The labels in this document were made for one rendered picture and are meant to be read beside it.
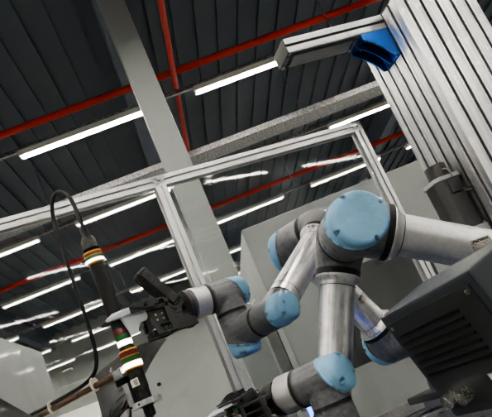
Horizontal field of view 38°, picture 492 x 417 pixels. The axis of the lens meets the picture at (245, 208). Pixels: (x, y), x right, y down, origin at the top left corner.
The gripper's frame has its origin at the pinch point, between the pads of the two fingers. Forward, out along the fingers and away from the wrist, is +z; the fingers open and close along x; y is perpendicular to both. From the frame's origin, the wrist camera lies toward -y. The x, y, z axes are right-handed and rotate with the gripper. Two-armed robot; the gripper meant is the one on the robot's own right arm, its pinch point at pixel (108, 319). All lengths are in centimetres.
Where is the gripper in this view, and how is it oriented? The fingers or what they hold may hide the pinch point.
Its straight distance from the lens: 163.3
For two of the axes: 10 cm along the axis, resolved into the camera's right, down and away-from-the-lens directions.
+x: -4.2, 4.2, 8.1
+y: 3.7, 8.9, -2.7
